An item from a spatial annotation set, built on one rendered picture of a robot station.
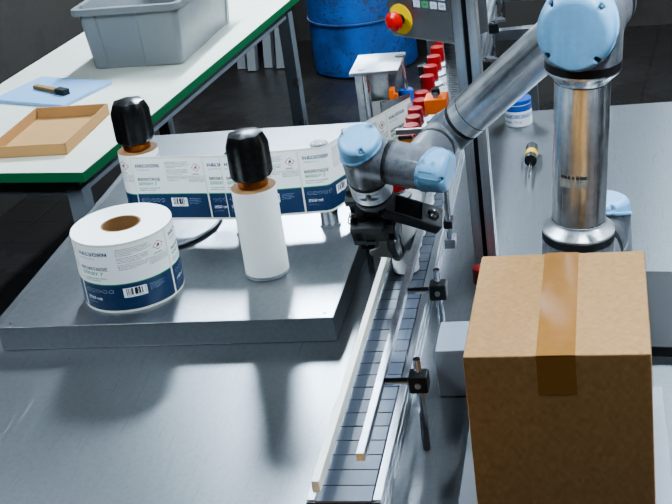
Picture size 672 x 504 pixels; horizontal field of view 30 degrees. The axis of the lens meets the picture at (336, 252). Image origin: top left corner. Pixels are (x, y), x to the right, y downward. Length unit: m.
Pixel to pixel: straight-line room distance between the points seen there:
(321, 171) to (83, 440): 0.79
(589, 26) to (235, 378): 0.89
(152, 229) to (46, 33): 3.61
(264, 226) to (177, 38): 1.97
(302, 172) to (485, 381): 1.06
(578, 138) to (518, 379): 0.45
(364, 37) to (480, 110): 4.42
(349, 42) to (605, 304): 4.90
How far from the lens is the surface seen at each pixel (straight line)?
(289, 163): 2.61
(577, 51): 1.87
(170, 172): 2.70
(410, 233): 2.38
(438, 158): 2.07
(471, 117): 2.14
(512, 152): 3.10
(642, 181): 2.88
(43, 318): 2.52
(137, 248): 2.41
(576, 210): 2.00
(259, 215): 2.41
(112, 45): 4.42
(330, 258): 2.53
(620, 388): 1.66
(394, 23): 2.43
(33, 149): 3.70
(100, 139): 3.73
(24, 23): 5.84
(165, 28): 4.32
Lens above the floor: 1.95
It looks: 25 degrees down
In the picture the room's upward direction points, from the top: 8 degrees counter-clockwise
